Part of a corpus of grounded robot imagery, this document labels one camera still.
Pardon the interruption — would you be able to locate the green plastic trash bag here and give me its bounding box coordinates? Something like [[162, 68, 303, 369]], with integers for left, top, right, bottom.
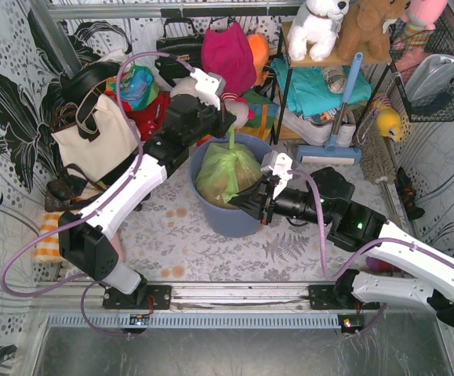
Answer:
[[195, 125, 262, 209]]

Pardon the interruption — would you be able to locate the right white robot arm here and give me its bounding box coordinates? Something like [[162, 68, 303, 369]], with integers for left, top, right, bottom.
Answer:
[[230, 167, 454, 327]]

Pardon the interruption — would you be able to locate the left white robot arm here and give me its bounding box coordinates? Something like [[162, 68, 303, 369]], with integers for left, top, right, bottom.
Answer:
[[58, 94, 236, 309]]

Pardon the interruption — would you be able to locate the blue grey trash bin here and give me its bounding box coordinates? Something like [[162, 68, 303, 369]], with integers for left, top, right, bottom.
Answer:
[[189, 133, 272, 238]]

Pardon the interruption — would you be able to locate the magenta cloth bag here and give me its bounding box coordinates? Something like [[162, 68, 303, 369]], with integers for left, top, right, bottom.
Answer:
[[202, 21, 256, 96]]

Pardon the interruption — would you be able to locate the cream canvas tote bag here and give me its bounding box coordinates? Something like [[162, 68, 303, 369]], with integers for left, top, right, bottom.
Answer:
[[53, 94, 140, 181]]

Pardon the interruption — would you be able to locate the dark brown leather bag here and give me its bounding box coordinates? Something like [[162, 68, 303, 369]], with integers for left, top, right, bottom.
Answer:
[[44, 164, 105, 212]]

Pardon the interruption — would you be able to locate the pink white plush pig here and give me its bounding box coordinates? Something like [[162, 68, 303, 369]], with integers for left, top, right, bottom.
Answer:
[[221, 92, 255, 130]]

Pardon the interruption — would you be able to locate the rainbow striped cloth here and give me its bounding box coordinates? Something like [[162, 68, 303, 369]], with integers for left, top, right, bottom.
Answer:
[[235, 89, 279, 140]]

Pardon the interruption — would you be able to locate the white plush lamb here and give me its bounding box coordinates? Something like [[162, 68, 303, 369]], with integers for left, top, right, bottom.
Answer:
[[170, 76, 198, 98]]

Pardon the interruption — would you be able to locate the red garment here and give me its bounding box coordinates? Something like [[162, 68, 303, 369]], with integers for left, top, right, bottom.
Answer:
[[122, 92, 171, 141]]

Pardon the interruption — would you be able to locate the black leather handbag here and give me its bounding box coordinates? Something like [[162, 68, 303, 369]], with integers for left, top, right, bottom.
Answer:
[[154, 17, 204, 87]]

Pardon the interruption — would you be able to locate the colourful patterned cloth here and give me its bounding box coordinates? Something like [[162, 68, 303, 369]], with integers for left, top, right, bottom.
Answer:
[[120, 65, 159, 112]]

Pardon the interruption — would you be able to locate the teal folded cloth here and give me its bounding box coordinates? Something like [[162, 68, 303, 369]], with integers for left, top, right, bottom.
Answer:
[[271, 58, 372, 117]]

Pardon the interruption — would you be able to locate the black orange small toy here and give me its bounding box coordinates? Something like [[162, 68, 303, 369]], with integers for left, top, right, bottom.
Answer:
[[396, 167, 425, 221]]

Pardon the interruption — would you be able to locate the yellow plush duck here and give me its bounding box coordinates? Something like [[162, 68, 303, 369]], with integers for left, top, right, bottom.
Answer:
[[372, 96, 402, 142]]

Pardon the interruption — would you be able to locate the white plush dog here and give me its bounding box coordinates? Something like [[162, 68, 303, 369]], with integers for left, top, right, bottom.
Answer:
[[288, 0, 349, 62]]

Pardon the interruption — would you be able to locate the black round hat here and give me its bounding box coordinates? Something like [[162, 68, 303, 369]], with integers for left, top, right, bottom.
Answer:
[[60, 61, 121, 104]]

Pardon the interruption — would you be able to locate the pink plush cylinder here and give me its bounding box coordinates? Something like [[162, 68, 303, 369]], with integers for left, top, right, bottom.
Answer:
[[111, 233, 125, 261]]

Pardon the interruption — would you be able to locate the brown teddy bear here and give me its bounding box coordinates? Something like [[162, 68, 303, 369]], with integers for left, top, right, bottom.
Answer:
[[336, 0, 411, 61]]

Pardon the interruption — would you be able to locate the silver foil pouch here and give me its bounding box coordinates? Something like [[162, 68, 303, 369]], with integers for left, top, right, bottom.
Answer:
[[405, 54, 454, 102]]

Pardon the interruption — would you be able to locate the orange white checked towel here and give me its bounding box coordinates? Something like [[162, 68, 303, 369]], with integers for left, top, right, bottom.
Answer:
[[34, 211, 63, 263]]

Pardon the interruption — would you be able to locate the pink plush toy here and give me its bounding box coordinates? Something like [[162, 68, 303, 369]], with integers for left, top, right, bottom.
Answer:
[[399, 0, 448, 47]]

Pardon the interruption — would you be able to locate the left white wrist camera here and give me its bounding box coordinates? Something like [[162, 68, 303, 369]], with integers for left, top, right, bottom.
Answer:
[[190, 68, 226, 110]]

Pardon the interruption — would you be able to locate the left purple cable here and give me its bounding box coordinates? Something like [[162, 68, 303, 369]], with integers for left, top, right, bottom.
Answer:
[[0, 51, 196, 338]]

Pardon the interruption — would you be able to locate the black wire basket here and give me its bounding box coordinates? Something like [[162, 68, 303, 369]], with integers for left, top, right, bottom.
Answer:
[[390, 19, 454, 123]]

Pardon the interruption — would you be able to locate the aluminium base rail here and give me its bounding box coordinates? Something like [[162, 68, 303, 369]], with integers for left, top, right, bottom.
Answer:
[[34, 280, 454, 334]]

